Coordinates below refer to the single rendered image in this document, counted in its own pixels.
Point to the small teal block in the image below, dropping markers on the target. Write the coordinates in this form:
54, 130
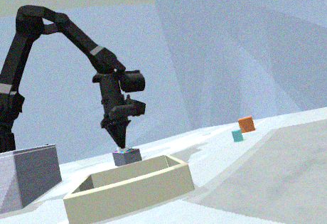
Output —
237, 135

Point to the orange block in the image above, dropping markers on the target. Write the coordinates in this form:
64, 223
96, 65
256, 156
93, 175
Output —
246, 124

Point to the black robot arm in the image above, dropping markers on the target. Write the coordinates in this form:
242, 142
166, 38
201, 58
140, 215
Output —
29, 27

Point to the beige rectangular tray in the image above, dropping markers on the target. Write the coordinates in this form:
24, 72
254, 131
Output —
117, 191

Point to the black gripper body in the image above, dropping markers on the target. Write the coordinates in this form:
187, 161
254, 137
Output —
114, 108

